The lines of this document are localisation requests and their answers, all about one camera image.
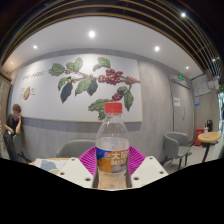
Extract grey door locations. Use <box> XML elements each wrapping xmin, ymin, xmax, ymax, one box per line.
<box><xmin>169</xmin><ymin>77</ymin><xmax>196</xmax><ymax>145</ymax></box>

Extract round wooden side table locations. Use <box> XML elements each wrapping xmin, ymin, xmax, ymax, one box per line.
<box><xmin>197</xmin><ymin>131</ymin><xmax>222</xmax><ymax>163</ymax></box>

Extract person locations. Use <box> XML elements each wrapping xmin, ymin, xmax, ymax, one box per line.
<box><xmin>2</xmin><ymin>103</ymin><xmax>24</xmax><ymax>162</ymax></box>

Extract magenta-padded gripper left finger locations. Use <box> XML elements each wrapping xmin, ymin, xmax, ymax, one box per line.
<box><xmin>57</xmin><ymin>145</ymin><xmax>99</xmax><ymax>189</ymax></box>

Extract grey armchair with black legs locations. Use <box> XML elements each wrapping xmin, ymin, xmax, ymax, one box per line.
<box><xmin>161</xmin><ymin>131</ymin><xmax>192</xmax><ymax>171</ymax></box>

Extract wall notice board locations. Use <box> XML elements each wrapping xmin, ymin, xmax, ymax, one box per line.
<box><xmin>191</xmin><ymin>73</ymin><xmax>213</xmax><ymax>98</ymax></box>

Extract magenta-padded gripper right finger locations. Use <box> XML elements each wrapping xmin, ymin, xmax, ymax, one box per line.
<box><xmin>126</xmin><ymin>145</ymin><xmax>169</xmax><ymax>189</ymax></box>

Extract clear red-capped water bottle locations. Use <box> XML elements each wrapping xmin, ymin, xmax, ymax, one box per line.
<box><xmin>94</xmin><ymin>101</ymin><xmax>131</xmax><ymax>190</ymax></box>

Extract red bin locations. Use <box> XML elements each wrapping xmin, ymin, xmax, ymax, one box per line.
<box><xmin>194</xmin><ymin>128</ymin><xmax>205</xmax><ymax>147</ymax></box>

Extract coffee plant wall mural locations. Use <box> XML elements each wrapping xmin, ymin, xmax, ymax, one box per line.
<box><xmin>11</xmin><ymin>53</ymin><xmax>144</xmax><ymax>123</ymax></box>

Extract grey upholstered chair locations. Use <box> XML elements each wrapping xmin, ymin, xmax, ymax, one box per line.
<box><xmin>13</xmin><ymin>133</ymin><xmax>33</xmax><ymax>164</ymax></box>
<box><xmin>55</xmin><ymin>139</ymin><xmax>97</xmax><ymax>159</ymax></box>

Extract round ceiling lights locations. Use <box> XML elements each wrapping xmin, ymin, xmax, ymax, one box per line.
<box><xmin>32</xmin><ymin>12</ymin><xmax>187</xmax><ymax>53</ymax></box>

